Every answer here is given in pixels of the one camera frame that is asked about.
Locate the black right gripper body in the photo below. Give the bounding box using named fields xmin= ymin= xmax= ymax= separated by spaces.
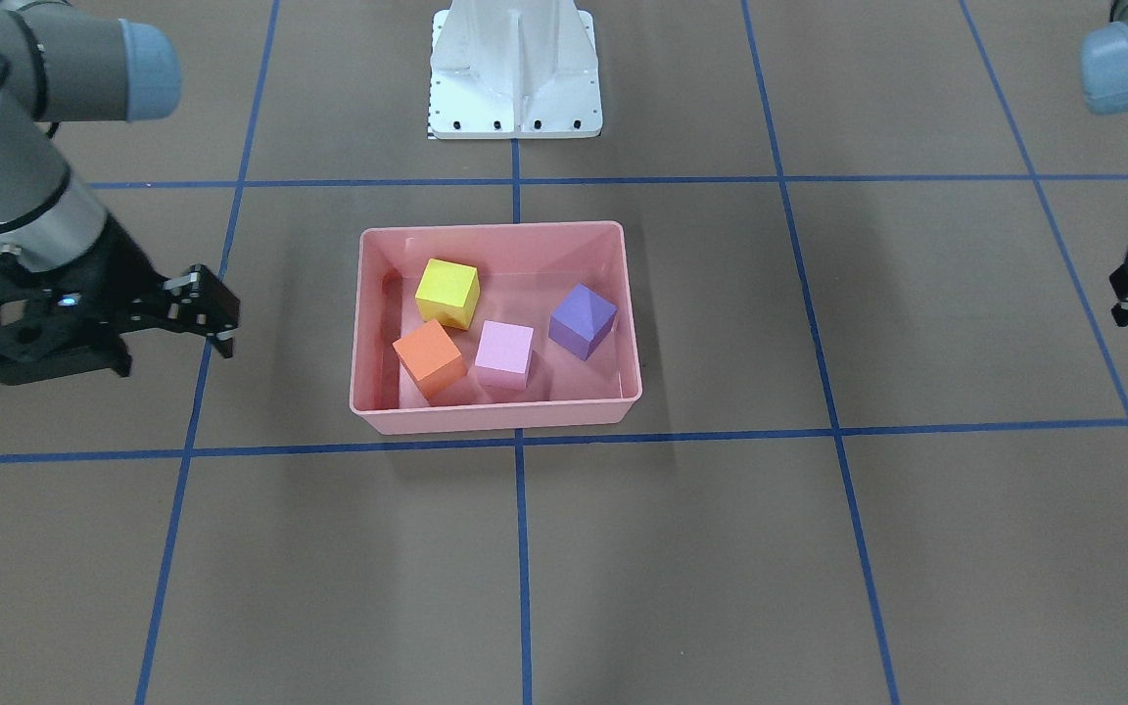
xmin=0 ymin=215 xmax=173 ymax=387

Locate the orange foam block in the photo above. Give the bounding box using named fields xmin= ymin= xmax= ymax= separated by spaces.
xmin=391 ymin=320 xmax=467 ymax=399

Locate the yellow foam block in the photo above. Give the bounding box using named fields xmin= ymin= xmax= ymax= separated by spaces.
xmin=413 ymin=258 xmax=482 ymax=331

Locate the pink foam block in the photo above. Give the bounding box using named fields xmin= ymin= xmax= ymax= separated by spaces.
xmin=473 ymin=320 xmax=536 ymax=393

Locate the purple foam block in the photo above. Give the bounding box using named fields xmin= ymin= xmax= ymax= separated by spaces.
xmin=547 ymin=284 xmax=618 ymax=361

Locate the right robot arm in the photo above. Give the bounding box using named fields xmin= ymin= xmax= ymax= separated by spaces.
xmin=0 ymin=1 xmax=239 ymax=387

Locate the pink plastic bin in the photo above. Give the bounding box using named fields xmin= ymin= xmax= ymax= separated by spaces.
xmin=349 ymin=220 xmax=643 ymax=437

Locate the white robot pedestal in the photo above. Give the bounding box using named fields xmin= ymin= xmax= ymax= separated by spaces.
xmin=428 ymin=1 xmax=603 ymax=140

